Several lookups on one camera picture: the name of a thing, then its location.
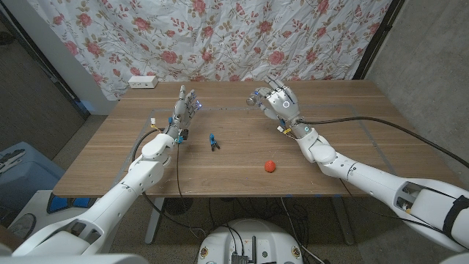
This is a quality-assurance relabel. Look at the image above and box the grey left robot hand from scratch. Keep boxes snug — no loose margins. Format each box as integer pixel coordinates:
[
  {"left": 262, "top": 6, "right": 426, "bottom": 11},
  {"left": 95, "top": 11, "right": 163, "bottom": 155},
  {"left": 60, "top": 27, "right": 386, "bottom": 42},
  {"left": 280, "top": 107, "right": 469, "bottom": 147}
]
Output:
[{"left": 165, "top": 84, "right": 203, "bottom": 144}]

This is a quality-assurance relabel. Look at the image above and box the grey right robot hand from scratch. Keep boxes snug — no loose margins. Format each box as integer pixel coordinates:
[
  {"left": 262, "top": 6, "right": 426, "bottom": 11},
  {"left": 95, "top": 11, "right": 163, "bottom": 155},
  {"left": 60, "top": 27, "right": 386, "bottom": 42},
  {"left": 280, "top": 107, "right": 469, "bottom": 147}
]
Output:
[{"left": 245, "top": 75, "right": 312, "bottom": 139}]

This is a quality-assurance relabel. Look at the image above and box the clear glass salt shaker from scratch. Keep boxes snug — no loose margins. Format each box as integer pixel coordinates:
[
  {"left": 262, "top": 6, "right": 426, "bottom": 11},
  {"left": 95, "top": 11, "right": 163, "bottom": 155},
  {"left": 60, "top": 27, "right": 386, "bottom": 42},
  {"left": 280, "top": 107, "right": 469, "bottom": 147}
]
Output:
[{"left": 245, "top": 91, "right": 265, "bottom": 108}]

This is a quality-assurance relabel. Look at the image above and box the black white hand tool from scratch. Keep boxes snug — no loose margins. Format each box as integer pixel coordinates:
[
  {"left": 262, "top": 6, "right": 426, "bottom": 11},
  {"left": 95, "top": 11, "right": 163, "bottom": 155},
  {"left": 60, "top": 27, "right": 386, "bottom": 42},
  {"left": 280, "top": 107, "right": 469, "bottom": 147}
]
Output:
[{"left": 0, "top": 148, "right": 26, "bottom": 174}]

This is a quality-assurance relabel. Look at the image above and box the white power strip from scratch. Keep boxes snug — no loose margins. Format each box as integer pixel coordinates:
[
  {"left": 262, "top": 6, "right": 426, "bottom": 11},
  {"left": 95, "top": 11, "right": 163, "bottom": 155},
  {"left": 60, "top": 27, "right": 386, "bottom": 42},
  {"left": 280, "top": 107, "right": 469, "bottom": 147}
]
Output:
[{"left": 128, "top": 75, "right": 159, "bottom": 89}]

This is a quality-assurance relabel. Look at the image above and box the floral backdrop cloth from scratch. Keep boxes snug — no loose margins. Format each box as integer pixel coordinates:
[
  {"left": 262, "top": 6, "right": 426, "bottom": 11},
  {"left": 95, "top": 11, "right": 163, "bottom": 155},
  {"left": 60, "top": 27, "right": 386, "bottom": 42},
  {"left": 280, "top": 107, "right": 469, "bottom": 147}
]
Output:
[{"left": 27, "top": 0, "right": 393, "bottom": 100}]

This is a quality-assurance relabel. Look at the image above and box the black round fan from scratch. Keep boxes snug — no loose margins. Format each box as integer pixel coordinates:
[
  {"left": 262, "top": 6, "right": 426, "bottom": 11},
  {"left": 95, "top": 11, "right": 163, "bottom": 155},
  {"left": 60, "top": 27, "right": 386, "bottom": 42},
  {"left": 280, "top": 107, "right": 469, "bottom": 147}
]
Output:
[{"left": 163, "top": 197, "right": 194, "bottom": 216}]

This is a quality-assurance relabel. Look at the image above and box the black backdrop pole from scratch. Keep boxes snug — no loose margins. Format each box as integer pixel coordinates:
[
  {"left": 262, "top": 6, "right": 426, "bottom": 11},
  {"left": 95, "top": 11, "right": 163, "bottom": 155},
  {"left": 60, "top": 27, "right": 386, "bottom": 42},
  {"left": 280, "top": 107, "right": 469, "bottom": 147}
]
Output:
[{"left": 352, "top": 0, "right": 406, "bottom": 81}]

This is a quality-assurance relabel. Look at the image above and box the white table leg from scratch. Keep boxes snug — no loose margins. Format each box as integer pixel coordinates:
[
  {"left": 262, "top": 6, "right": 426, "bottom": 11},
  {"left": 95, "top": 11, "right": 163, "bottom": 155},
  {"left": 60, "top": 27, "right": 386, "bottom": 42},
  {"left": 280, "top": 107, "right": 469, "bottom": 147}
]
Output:
[{"left": 144, "top": 197, "right": 166, "bottom": 246}]

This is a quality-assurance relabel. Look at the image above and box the grey table leg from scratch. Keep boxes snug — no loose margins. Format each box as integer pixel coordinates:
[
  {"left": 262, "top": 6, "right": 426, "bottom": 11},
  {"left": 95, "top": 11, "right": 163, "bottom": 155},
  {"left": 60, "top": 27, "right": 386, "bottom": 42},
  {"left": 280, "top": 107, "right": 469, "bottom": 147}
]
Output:
[{"left": 331, "top": 196, "right": 356, "bottom": 246}]

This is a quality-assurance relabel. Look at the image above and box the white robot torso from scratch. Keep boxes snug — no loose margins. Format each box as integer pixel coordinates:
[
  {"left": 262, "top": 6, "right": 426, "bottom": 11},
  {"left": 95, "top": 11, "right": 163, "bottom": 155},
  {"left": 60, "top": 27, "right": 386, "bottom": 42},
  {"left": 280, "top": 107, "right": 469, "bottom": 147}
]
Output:
[{"left": 197, "top": 219, "right": 303, "bottom": 264}]

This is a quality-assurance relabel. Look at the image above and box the blue plastic container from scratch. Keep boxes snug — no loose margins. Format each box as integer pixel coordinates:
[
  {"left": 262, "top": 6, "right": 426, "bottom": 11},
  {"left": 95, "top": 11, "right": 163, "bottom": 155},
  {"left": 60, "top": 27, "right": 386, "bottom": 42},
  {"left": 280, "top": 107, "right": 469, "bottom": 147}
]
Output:
[{"left": 0, "top": 142, "right": 66, "bottom": 213}]

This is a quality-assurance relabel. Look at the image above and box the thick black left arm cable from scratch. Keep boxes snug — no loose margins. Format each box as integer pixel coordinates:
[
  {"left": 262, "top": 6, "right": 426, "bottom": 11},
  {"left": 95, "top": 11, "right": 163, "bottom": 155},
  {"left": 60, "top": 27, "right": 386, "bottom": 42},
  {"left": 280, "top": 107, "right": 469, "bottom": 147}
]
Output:
[{"left": 130, "top": 128, "right": 206, "bottom": 235}]

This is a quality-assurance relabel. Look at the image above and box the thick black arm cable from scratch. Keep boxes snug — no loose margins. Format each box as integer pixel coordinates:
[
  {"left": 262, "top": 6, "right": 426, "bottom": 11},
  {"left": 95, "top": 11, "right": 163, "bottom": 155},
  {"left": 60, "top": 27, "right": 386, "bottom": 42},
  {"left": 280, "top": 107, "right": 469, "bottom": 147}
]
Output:
[
  {"left": 296, "top": 116, "right": 469, "bottom": 169},
  {"left": 130, "top": 128, "right": 206, "bottom": 235}
]

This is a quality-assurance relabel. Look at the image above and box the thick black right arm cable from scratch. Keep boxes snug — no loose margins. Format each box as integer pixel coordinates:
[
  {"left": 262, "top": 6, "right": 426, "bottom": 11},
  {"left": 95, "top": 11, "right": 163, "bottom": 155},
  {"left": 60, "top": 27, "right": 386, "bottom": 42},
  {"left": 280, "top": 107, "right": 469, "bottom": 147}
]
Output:
[{"left": 296, "top": 116, "right": 469, "bottom": 169}]

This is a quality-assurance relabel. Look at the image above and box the white floor cable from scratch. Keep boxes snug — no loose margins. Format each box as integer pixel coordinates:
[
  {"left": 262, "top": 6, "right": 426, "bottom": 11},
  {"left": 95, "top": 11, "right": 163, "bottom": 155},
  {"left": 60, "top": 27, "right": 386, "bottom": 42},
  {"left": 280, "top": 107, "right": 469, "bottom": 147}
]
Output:
[{"left": 280, "top": 197, "right": 326, "bottom": 264}]

